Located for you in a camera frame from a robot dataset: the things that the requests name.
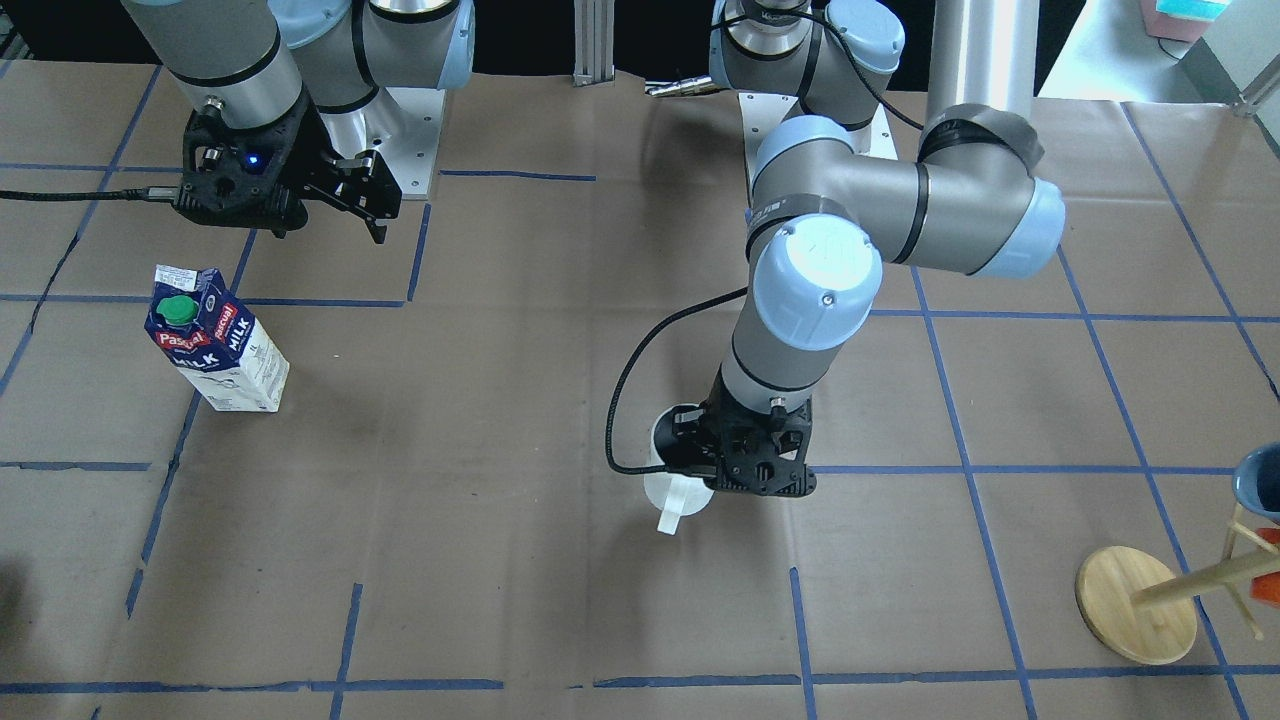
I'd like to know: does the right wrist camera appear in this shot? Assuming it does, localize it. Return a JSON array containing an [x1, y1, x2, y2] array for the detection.
[[173, 108, 308, 237]]

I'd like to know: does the wooden mug tree stand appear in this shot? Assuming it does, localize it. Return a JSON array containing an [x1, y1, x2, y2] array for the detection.
[[1075, 503, 1279, 665]]

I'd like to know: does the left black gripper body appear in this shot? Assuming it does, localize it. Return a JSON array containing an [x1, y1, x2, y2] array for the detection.
[[668, 378, 817, 498]]

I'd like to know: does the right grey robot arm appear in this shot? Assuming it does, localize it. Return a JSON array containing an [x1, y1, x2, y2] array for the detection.
[[124, 1, 476, 243]]

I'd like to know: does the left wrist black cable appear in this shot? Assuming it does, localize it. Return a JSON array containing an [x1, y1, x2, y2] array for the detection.
[[605, 286, 751, 475]]

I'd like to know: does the orange mug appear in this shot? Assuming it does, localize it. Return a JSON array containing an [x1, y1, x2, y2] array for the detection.
[[1252, 527, 1280, 606]]

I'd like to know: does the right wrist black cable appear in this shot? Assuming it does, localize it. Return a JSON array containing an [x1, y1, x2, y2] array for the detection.
[[0, 184, 186, 204]]

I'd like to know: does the blue white milk carton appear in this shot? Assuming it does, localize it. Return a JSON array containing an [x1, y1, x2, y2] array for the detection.
[[143, 265, 291, 413]]

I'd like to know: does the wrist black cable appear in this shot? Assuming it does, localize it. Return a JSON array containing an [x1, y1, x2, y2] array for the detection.
[[605, 286, 751, 475], [0, 184, 186, 204]]

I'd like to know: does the blue mug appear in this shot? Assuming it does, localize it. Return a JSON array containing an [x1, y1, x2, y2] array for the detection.
[[1233, 442, 1280, 524]]

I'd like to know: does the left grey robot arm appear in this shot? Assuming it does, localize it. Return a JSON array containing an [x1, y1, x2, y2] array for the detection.
[[645, 1, 1065, 516]]

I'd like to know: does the aluminium frame post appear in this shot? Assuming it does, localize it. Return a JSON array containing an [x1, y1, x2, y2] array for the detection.
[[572, 0, 616, 87]]

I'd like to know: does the white mug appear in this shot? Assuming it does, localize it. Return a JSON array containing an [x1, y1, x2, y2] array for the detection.
[[644, 404, 714, 536]]

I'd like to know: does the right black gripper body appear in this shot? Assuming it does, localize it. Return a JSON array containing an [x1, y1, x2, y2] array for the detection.
[[173, 95, 402, 240]]

